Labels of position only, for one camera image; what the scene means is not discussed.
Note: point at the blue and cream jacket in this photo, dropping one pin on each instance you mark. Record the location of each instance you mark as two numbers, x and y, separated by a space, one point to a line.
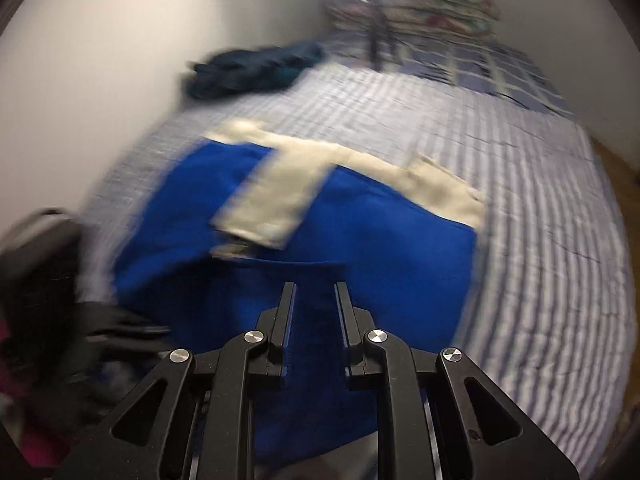
250 210

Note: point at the dark teal crumpled garment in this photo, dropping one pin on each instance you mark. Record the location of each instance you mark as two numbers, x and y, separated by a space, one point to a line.
239 71

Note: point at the blue white striped quilt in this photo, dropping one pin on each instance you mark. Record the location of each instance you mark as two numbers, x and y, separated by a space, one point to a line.
553 322

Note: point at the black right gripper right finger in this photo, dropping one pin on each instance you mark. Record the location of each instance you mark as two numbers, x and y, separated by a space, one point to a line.
355 323

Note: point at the blue checked bed sheet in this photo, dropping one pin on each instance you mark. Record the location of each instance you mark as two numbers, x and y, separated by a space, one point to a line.
488 67

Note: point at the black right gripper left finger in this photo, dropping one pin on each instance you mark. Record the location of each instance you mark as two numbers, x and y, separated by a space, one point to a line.
269 340

